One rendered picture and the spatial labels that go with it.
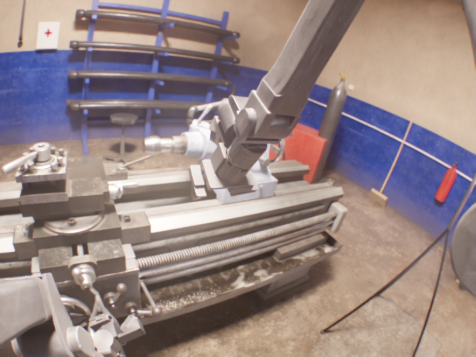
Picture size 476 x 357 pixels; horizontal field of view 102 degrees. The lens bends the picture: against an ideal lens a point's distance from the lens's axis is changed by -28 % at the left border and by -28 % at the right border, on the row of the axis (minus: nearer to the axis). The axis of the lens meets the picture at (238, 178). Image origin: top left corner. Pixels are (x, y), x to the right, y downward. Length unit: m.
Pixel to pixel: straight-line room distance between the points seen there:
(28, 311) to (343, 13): 0.50
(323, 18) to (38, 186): 0.88
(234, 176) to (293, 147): 3.05
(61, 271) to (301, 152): 3.09
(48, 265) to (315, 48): 0.90
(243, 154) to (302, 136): 3.02
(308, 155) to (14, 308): 3.37
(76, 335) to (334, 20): 0.51
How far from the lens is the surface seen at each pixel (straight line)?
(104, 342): 0.72
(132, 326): 0.79
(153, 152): 1.15
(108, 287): 1.03
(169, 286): 1.44
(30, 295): 0.34
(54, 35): 3.94
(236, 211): 1.28
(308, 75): 0.37
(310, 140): 3.42
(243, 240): 1.29
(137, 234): 1.06
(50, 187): 0.93
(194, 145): 1.19
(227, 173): 0.50
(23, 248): 1.06
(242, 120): 0.41
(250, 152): 0.45
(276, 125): 0.41
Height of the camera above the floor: 1.53
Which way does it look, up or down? 26 degrees down
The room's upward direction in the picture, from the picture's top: 13 degrees clockwise
